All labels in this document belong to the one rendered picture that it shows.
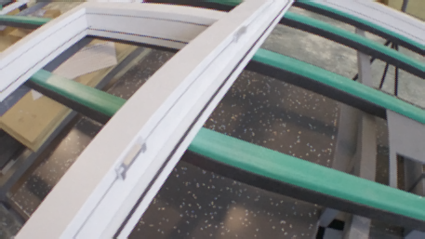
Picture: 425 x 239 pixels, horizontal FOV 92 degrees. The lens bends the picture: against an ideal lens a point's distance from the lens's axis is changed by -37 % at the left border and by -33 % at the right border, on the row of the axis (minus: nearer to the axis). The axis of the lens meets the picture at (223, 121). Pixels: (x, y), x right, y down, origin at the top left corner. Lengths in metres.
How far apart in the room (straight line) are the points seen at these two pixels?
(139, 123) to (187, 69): 0.10
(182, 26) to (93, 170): 0.36
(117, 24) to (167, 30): 0.15
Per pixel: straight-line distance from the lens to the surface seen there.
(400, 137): 0.52
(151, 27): 0.60
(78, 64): 1.08
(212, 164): 0.37
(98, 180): 0.26
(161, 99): 0.32
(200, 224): 0.61
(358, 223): 0.39
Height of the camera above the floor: 1.14
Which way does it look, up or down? 43 degrees down
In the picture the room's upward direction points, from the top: 4 degrees clockwise
